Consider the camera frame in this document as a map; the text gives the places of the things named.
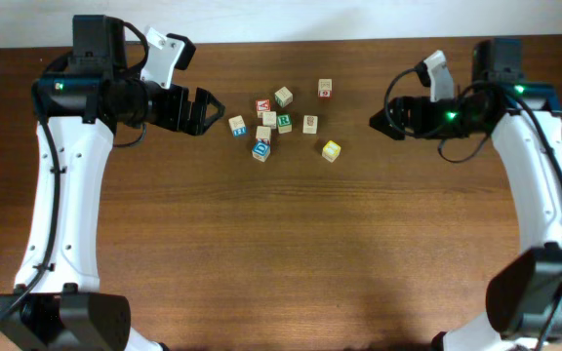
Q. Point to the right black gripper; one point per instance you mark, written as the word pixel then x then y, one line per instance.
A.
pixel 416 105

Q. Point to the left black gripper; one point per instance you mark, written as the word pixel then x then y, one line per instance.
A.
pixel 180 122

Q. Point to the wooden block yellow face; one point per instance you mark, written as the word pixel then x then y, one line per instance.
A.
pixel 331 151

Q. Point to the wooden block letter E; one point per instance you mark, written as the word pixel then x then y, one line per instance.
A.
pixel 263 134

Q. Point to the wooden block blue D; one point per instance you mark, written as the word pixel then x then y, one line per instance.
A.
pixel 261 151

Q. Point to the wooden block pineapple yellow O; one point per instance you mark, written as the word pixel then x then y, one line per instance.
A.
pixel 310 124

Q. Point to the wooden block green R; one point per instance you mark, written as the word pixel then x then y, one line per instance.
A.
pixel 284 123

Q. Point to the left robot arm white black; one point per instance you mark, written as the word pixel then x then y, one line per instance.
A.
pixel 80 100

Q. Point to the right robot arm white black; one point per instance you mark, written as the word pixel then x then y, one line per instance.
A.
pixel 523 121

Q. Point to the wooden block blue side Y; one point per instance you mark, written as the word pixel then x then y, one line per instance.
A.
pixel 237 126

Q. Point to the wooden block red A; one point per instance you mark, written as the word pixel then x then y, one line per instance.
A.
pixel 262 105

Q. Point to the wooden block letter Z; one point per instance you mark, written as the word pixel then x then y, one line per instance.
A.
pixel 269 119

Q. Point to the wooden block red side K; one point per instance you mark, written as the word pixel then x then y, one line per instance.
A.
pixel 325 87

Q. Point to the wooden block green side I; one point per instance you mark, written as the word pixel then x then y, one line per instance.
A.
pixel 283 97

